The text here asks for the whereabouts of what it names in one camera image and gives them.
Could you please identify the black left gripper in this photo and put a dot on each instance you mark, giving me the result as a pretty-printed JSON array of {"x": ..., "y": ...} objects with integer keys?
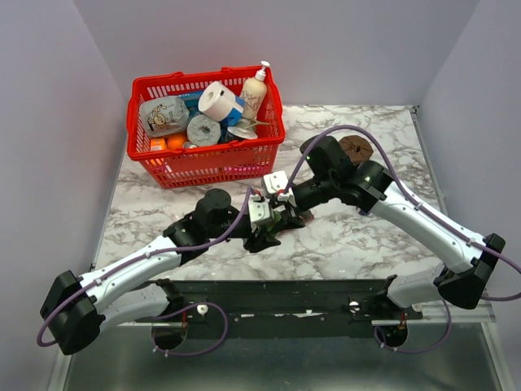
[{"x": 263, "y": 241}]

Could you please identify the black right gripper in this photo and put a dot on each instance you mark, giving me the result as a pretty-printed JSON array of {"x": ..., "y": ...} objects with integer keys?
[{"x": 289, "y": 222}]

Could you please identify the red weekly pill organizer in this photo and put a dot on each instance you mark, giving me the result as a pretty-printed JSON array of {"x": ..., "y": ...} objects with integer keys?
[{"x": 292, "y": 220}]

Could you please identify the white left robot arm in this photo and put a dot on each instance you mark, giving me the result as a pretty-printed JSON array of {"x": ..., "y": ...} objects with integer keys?
[{"x": 76, "y": 308}]

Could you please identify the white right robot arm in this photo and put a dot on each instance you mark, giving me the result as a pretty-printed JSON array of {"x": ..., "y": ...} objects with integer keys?
[{"x": 467, "y": 259}]

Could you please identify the red plastic shopping basket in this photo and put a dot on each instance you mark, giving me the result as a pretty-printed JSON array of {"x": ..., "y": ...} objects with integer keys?
[{"x": 225, "y": 161}]

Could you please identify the brown lidded paper cup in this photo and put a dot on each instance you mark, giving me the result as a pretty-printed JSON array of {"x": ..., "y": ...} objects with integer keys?
[{"x": 357, "y": 148}]

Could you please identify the grey toilet paper roll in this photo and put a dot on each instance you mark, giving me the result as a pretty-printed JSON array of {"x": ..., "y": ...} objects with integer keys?
[{"x": 203, "y": 131}]

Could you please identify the cream pump lotion bottle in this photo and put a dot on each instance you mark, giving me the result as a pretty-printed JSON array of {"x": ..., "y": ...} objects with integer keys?
[{"x": 254, "y": 91}]

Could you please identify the orange fruit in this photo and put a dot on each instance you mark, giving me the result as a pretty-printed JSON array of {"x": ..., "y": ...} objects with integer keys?
[{"x": 176, "y": 141}]

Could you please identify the orange small box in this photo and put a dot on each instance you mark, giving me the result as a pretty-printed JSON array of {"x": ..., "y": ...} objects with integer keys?
[{"x": 158, "y": 144}]

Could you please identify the white toilet paper roll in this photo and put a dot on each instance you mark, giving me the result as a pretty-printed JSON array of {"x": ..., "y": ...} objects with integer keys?
[{"x": 216, "y": 101}]

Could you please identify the blue box in basket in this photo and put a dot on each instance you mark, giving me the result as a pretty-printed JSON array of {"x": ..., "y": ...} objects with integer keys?
[{"x": 191, "y": 100}]

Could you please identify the grey printed package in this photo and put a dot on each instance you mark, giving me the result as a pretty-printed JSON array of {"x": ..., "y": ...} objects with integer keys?
[{"x": 164, "y": 116}]

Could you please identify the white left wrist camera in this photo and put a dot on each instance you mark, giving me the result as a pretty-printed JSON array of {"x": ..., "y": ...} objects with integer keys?
[{"x": 259, "y": 211}]

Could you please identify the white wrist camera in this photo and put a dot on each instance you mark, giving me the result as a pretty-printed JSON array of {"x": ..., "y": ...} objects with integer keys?
[
  {"x": 274, "y": 186},
  {"x": 259, "y": 211}
]

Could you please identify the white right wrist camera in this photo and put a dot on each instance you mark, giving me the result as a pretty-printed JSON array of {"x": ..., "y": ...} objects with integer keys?
[{"x": 274, "y": 186}]

